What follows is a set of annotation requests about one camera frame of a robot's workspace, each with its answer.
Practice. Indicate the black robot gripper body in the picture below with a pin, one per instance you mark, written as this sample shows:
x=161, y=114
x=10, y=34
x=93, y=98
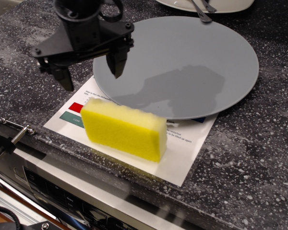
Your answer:
x=84, y=33

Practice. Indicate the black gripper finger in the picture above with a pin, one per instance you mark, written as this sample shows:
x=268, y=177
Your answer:
x=63, y=77
x=116, y=60

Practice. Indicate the yellow rectangular sponge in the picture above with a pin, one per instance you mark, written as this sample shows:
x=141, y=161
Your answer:
x=130, y=130

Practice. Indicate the grey round plate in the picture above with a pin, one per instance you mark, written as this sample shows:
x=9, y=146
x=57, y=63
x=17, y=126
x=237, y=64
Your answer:
x=180, y=68

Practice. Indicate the white plate at top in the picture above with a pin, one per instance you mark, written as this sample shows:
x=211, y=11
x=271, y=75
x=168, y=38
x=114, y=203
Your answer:
x=222, y=6

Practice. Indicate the black metal clamp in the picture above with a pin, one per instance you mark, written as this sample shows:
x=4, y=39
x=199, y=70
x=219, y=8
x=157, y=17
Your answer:
x=8, y=145

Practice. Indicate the laminated white instruction sheet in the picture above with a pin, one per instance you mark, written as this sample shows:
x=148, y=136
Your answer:
x=185, y=138

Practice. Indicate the stainless steel dishwasher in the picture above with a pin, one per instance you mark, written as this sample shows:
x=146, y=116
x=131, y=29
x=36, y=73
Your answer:
x=86, y=197

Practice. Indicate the silver spoon handle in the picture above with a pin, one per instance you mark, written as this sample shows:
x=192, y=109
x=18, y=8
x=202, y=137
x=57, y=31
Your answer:
x=203, y=17

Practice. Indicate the silver fork handle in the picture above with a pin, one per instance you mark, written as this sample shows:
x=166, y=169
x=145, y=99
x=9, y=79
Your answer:
x=208, y=7

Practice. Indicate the black bracket with screw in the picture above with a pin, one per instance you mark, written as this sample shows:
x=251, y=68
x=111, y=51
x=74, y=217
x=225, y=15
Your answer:
x=46, y=225

